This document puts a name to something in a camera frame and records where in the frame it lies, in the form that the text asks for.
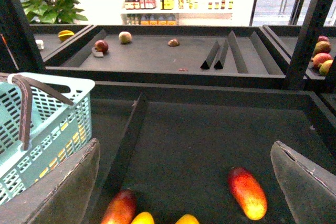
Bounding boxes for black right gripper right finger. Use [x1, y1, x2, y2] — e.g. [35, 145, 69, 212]
[270, 141, 335, 223]

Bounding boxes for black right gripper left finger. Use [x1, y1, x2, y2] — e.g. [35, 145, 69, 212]
[1, 138, 100, 223]

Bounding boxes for light blue plastic basket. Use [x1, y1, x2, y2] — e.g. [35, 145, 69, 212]
[1, 72, 95, 205]

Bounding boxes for brown basket handle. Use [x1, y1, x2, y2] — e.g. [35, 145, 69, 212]
[1, 72, 74, 151]

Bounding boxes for red mango bottom left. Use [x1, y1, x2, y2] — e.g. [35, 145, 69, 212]
[101, 189, 137, 224]

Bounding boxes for red yellow mango right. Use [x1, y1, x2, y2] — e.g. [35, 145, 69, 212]
[228, 167, 268, 221]

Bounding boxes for yellow mango bottom middle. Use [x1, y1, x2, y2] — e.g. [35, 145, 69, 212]
[131, 211, 155, 224]

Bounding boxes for yellow mango bottom centre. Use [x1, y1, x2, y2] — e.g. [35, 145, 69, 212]
[175, 214, 200, 224]

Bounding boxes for black display tray right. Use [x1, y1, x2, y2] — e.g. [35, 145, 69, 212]
[86, 82, 335, 223]

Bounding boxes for black display tray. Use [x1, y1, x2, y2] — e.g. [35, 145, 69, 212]
[86, 82, 335, 223]
[45, 25, 290, 89]

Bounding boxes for red green mangoes right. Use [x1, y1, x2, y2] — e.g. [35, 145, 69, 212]
[310, 35, 332, 71]

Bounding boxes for black back display tray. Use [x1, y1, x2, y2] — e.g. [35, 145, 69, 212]
[45, 25, 290, 89]

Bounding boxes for red apple back tray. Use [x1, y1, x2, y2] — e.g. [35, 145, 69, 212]
[94, 39, 109, 54]

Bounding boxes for yellow star fruit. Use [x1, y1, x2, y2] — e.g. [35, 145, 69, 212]
[58, 30, 75, 42]

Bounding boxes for black tray divider wedges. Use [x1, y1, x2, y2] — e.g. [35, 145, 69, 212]
[200, 31, 272, 75]

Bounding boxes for tan round fruit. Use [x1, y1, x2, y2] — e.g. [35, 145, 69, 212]
[118, 31, 132, 44]

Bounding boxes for brown halved fruit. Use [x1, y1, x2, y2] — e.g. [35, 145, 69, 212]
[167, 39, 180, 47]

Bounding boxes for white shelf with bottles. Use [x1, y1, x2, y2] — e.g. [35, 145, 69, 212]
[121, 0, 234, 26]

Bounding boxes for black upright post right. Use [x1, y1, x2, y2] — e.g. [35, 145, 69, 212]
[282, 0, 333, 90]

